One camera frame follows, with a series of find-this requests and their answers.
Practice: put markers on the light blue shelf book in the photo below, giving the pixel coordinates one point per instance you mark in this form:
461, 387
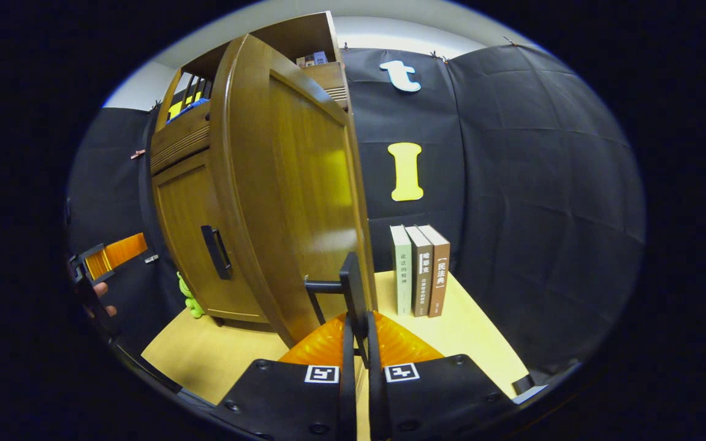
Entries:
320, 57

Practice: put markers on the pale green standing book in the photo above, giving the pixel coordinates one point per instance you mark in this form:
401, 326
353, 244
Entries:
401, 275

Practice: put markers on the green frog plush toy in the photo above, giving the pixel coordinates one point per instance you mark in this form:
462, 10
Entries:
192, 304

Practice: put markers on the blue folded towel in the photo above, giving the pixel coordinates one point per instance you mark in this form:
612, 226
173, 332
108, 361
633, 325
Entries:
197, 105

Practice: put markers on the taupe standing book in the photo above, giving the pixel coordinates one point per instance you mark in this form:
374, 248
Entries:
421, 275

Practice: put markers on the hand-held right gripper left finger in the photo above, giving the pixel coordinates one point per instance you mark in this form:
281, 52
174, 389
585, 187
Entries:
348, 392

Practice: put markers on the brown standing book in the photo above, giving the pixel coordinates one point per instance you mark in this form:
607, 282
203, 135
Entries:
440, 275

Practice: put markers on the wooden double-door shoe cabinet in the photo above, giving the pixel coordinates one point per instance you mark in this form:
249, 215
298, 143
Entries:
279, 43

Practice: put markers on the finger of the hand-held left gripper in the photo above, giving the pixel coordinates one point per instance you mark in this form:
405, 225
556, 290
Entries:
117, 251

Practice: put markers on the white cloth clip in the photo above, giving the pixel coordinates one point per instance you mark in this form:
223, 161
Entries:
151, 258

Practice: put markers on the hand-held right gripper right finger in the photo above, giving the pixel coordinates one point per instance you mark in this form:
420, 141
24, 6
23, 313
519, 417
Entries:
376, 398

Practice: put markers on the wooden shoe cabinet door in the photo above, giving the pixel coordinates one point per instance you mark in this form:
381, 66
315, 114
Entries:
292, 202
187, 214

